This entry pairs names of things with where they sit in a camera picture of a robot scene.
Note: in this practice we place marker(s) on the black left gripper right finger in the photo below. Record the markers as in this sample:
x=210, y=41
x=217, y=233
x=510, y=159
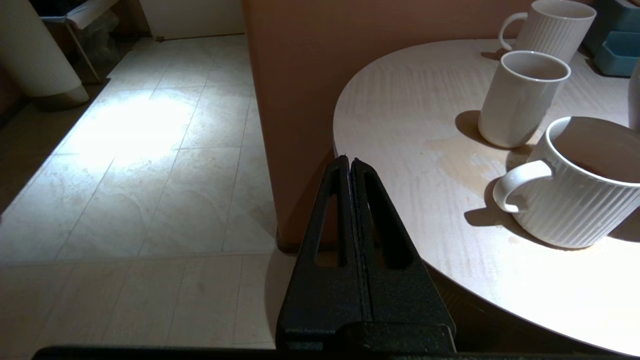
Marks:
x=405, y=300

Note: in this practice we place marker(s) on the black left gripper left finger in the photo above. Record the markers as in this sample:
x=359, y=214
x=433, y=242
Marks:
x=325, y=305

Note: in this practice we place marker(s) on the large white ribbed mug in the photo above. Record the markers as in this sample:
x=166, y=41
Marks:
x=580, y=210

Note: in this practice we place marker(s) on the small white ribbed mug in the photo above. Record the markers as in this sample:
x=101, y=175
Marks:
x=555, y=30

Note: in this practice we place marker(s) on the blue-grey plastic box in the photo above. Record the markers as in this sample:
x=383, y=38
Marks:
x=620, y=50

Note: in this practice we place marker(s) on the clear plastic bag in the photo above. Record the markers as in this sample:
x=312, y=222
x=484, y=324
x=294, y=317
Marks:
x=100, y=35

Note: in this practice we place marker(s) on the white metal-legged shelf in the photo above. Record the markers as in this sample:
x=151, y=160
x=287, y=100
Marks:
x=87, y=12

